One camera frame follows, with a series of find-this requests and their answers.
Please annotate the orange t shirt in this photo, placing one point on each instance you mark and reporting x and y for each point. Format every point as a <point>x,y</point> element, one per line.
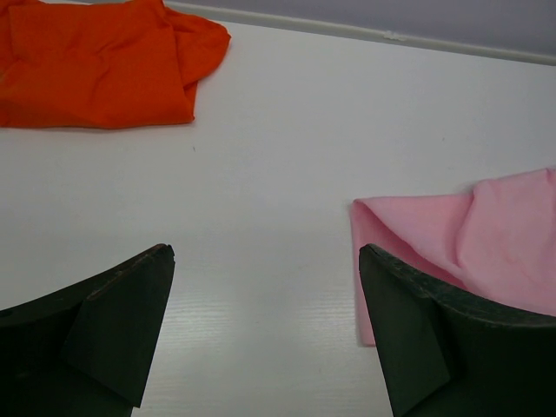
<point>106,65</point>

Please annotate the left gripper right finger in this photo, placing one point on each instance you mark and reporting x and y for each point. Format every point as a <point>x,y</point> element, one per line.
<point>447,352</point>

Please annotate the back table rail white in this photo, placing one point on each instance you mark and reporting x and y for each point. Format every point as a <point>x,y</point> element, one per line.
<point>512,30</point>

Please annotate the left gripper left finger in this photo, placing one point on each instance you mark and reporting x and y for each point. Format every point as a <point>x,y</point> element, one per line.
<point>86,350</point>

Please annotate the pink t shirt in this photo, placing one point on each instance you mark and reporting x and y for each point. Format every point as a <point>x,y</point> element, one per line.
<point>497,240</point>

